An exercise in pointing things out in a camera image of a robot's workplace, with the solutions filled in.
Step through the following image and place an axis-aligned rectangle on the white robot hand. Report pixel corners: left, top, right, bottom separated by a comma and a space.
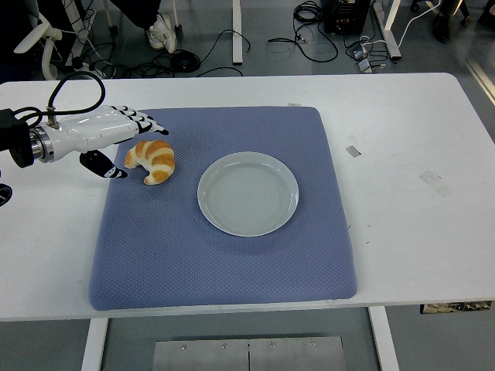
45, 104, 170, 180

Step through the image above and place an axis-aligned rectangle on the croissant bread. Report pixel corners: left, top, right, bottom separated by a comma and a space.
123, 139, 176, 186

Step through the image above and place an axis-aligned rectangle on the grey round plate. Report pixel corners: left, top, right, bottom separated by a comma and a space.
196, 151, 300, 237

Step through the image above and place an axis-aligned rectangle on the grey metal plate with screws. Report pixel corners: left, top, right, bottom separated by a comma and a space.
152, 335, 346, 371

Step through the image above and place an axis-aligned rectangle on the white chair armrest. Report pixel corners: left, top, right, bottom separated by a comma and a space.
13, 11, 63, 81

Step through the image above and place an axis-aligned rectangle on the person's leg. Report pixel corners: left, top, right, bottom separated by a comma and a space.
115, 0, 162, 30

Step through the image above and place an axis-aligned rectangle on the white straight table leg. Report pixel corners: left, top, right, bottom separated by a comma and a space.
230, 0, 244, 64

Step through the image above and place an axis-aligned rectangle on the blue quilted mat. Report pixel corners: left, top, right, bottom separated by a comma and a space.
87, 106, 357, 312

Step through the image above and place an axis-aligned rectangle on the white table support leg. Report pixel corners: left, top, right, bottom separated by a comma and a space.
80, 318, 110, 371
367, 306, 401, 371

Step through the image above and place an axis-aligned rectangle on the black equipment box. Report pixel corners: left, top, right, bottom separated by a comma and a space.
323, 0, 369, 36

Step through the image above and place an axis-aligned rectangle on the white angled table leg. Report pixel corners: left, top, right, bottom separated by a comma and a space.
373, 0, 402, 60

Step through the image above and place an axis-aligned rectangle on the large clear tape piece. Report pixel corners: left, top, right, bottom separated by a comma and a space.
418, 169, 453, 199

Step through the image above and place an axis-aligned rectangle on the black round cable bundle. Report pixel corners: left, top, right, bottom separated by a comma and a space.
169, 49, 201, 73

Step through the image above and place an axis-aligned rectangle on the thin black cable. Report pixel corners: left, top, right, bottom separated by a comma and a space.
196, 29, 252, 78

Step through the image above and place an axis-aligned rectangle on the coiled black cable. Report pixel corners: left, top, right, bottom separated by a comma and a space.
267, 0, 340, 63

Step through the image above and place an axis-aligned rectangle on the white cable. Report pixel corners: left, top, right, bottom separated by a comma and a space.
398, 0, 442, 46

